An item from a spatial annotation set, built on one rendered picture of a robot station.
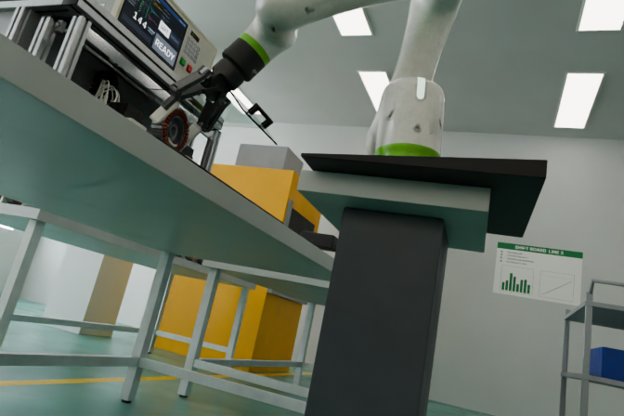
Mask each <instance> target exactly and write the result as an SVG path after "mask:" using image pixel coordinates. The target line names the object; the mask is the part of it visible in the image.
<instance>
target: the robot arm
mask: <svg viewBox="0 0 624 416"><path fill-rule="evenodd" d="M398 1H404V0H256V17H255V19H254V20H253V22H252V24H251V25H250V26H249V27H248V28H247V30H246V31H245V32H244V33H243V34H242V35H240V36H239V37H238V38H237V39H236V40H235V41H234V42H233V43H232V44H231V45H230V46H229V47H228V48H225V49H224V51H223V52H222V57H223V58H221V59H220V60H219V61H218V62H217V63H216V64H215V65H214V66H213V68H212V70H213V71H211V70H209V69H208V68H207V67H206V66H204V65H202V66H201V67H200V68H199V69H198V70H196V71H195V72H194V73H192V74H190V75H188V76H186V77H184V78H182V79H181V80H179V81H177V82H175V83H173V84H171V85H170V86H169V89H170V90H169V94H170V95H171V96H170V97H168V98H167V99H166V100H165V101H164V102H163V103H162V105H161V107H160V108H159V109H157V110H156V111H155V112H153V113H152V114H151V116H150V118H151V120H152V121H153V122H155V123H156V124H157V125H158V124H159V123H160V122H162V121H163V120H164V119H165V118H166V117H167V116H168V115H169V114H170V113H171V112H172V111H173V110H175V109H176V108H177V107H178V106H179V105H180V102H179V101H180V100H183V99H186V98H191V97H194V96H197V95H199V94H204V95H205V96H206V99H205V101H206V102H205V105H204V107H203V109H202V112H201V115H200V117H199V120H198V122H197V123H193V124H192V125H191V126H190V127H189V132H187V133H188V139H187V143H186V145H185V147H186V146H187V144H188V143H189V142H190V141H191V140H192V139H194V138H195V137H196V136H197V135H198V134H199V133H200V132H201V131H203V132H204V133H206V132H207V133H209V132H210V131H211V130H212V128H213V127H214V125H215V123H216V122H217V120H218V119H219V117H220V116H221V114H222V113H223V111H224V110H225V108H226V107H227V106H228V105H229V104H230V103H231V100H230V99H229V98H228V97H227V94H228V92H229V91H235V90H236V89H237V88H238V87H239V86H240V85H241V84H243V81H245V82H250V81H251V80H252V79H253V78H254V77H255V75H256V74H257V73H259V72H260V71H261V70H263V69H264V68H265V66H266V65H267V64H268V63H269V62H270V61H271V60H272V59H274V58H275V57H276V56H277V55H279V54H280V53H282V52H284V51H285V50H287V49H289V48H290V47H291V46H292V45H293V44H294V42H295V41H296V39H297V36H298V30H299V28H302V27H304V26H306V25H308V24H311V23H314V22H316V21H319V20H324V19H326V18H329V17H332V16H335V15H338V14H342V13H345V12H348V11H352V10H355V9H360V8H363V7H371V6H376V5H380V4H386V3H393V2H398ZM461 2H462V0H411V2H410V8H409V18H408V24H407V28H406V32H405V36H404V40H403V44H402V47H401V51H400V54H399V58H398V61H397V64H396V68H395V71H394V74H393V77H392V80H391V82H390V84H388V85H387V86H386V88H385V89H384V91H383V93H382V97H381V101H380V104H379V108H378V110H377V113H376V115H375V118H374V120H373V122H372V124H371V126H370V130H369V132H368V134H367V137H366V148H367V152H368V154H369V155H394V156H426V157H441V145H442V132H443V121H444V105H445V96H444V92H443V90H442V89H441V87H440V86H439V85H438V84H436V83H434V82H433V79H434V75H435V72H436V66H437V63H438V61H439V58H440V55H441V52H442V49H443V46H444V44H445V42H446V40H447V37H448V35H449V31H450V29H451V26H452V24H453V22H454V20H455V19H456V16H457V14H458V11H459V8H460V5H461ZM207 125H209V126H207ZM185 147H184V148H185Z"/></svg>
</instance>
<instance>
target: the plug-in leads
mask: <svg viewBox="0 0 624 416"><path fill-rule="evenodd" d="M107 82H108V84H106V85H105V83H107ZM102 86H103V87H102ZM112 87H113V88H112ZM106 88H108V89H107V90H105V89H106ZM109 88H110V89H109ZM100 89H101V90H100ZM104 90H105V91H104ZM110 90H111V95H112V97H111V101H110V102H116V101H117V97H118V101H117V102H120V95H119V93H118V91H117V90H116V89H115V87H114V86H112V85H110V81H109V80H107V81H105V80H102V82H101V84H100V86H99V89H98V91H97V93H96V94H95V97H96V98H98V97H99V96H100V95H101V96H100V98H99V100H101V101H102V102H104V103H105V104H107V101H108V97H109V96H108V94H109V91H110ZM112 90H114V91H115V93H116V98H115V99H114V100H113V91H112ZM105 92H106V95H105V96H104V98H103V93H105ZM117 94H118V95H117Z"/></svg>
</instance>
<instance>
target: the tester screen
mask: <svg viewBox="0 0 624 416"><path fill-rule="evenodd" d="M134 10H135V11H136V12H137V13H138V14H139V15H140V16H141V17H142V18H143V19H144V20H145V21H146V22H147V23H148V26H147V29H146V31H145V30H144V29H143V28H142V27H141V26H140V25H139V24H138V23H137V22H136V21H135V20H134V19H133V18H132V16H133V13H134ZM123 13H124V14H125V15H126V16H127V17H128V18H129V19H131V20H132V21H133V22H134V23H135V24H136V25H137V26H138V27H139V28H140V29H141V30H142V31H143V32H144V33H145V34H146V35H147V36H148V37H149V38H150V39H151V41H150V44H149V43H148V42H147V41H146V40H145V39H144V38H143V37H142V36H141V35H140V34H139V33H138V32H137V31H135V30H134V29H133V28H132V27H131V26H130V25H129V24H128V23H127V22H126V21H125V20H124V19H123V18H122V16H123ZM119 20H120V21H121V22H122V23H123V24H124V25H125V26H126V27H128V28H129V29H130V30H131V31H132V32H133V33H134V34H135V35H136V36H137V37H138V38H139V39H141V40H142V41H143V42H144V43H145V44H146V45H147V46H148V47H149V48H150V49H151V50H153V51H154V52H155V53H156V54H157V55H158V56H159V57H160V58H161V59H162V60H163V61H164V62H166V63H167V64H168V65H169V66H170V67H171V68H172V69H173V68H174V66H173V67H172V66H171V65H170V64H169V63H168V62H167V61H166V60H165V59H164V58H163V57H162V56H160V55H159V54H158V53H157V52H156V51H155V50H154V49H153V48H152V45H153V42H154V39H155V36H156V33H158V34H159V35H160V36H161V37H162V38H163V39H164V40H165V41H166V42H167V43H168V44H169V45H170V46H171V47H172V48H173V49H174V50H175V51H176V52H177V53H178V50H179V48H177V47H176V46H175V45H174V44H173V43H172V42H171V41H170V40H169V39H168V38H167V37H166V36H165V35H164V34H163V33H162V32H161V31H160V30H159V29H158V28H159V25H160V22H161V20H162V22H163V23H164V24H165V25H166V26H167V27H168V28H169V29H170V30H171V31H172V32H173V33H174V34H175V35H176V36H177V37H178V38H179V39H180V40H181V41H182V38H183V35H184V32H185V29H186V26H187V25H186V24H185V23H184V22H183V21H182V20H181V19H180V18H179V17H178V16H177V14H176V13H175V12H174V11H173V10H172V9H171V8H170V7H169V6H168V5H167V4H166V3H165V2H164V1H163V0H126V1H125V3H124V6H123V11H122V14H121V16H120V18H119Z"/></svg>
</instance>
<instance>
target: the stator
mask: <svg viewBox="0 0 624 416"><path fill-rule="evenodd" d="M151 128H153V129H150V131H151V132H152V133H150V134H151V135H152V136H154V137H159V138H160V139H162V140H163V141H165V142H166V143H168V144H169V145H171V146H172V147H174V148H175V149H176V150H178V151H181V150H182V149H183V148H184V147H185V145H186V143H187V139H188V135H189V133H187V132H189V119H188V116H187V114H186V113H185V112H184V110H182V109H181V108H179V107H177V108H176V109H175V110H173V111H172V112H171V113H170V114H169V115H168V116H167V117H166V118H165V119H164V120H163V121H162V122H160V123H159V124H158V125H157V124H156V123H155V122H153V121H152V125H151Z"/></svg>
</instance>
